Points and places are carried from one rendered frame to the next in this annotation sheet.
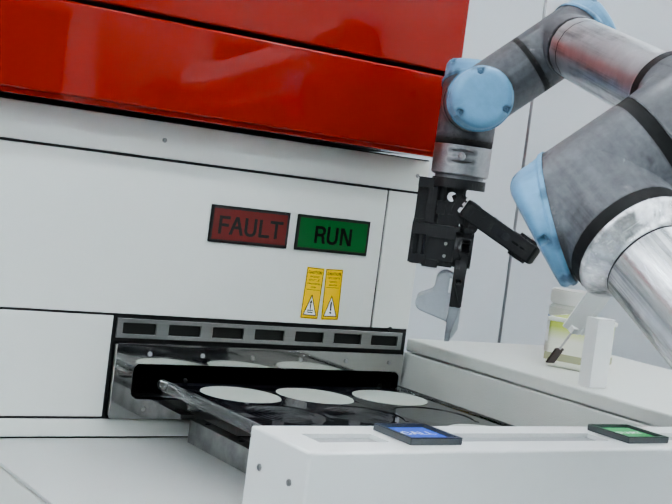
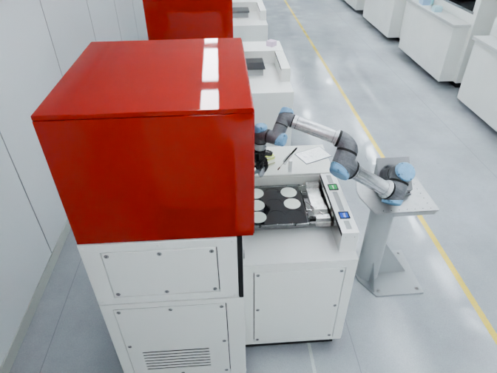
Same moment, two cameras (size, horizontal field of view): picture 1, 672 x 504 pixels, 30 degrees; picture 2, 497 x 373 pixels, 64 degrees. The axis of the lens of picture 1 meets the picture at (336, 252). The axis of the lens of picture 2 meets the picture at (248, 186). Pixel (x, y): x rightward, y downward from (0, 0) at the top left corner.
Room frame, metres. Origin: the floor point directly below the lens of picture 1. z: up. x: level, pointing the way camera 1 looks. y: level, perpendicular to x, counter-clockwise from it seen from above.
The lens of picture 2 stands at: (0.70, 1.62, 2.41)
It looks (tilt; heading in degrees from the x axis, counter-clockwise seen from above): 37 degrees down; 300
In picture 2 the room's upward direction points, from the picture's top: 1 degrees counter-clockwise
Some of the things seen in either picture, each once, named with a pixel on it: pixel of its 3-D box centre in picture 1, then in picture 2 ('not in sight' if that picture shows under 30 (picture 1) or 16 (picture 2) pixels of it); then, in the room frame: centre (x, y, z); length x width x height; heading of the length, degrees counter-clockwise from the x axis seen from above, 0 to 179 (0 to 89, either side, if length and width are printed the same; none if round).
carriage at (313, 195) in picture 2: not in sight; (316, 204); (1.28, -0.22, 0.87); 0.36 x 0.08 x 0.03; 124
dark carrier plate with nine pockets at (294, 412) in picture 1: (362, 416); (274, 204); (1.49, -0.06, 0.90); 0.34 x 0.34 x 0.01; 34
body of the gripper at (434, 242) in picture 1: (446, 224); (259, 158); (1.64, -0.14, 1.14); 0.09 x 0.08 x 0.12; 85
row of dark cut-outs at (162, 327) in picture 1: (268, 334); not in sight; (1.66, 0.07, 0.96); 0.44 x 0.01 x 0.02; 124
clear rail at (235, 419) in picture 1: (230, 417); (278, 225); (1.39, 0.09, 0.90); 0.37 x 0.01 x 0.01; 34
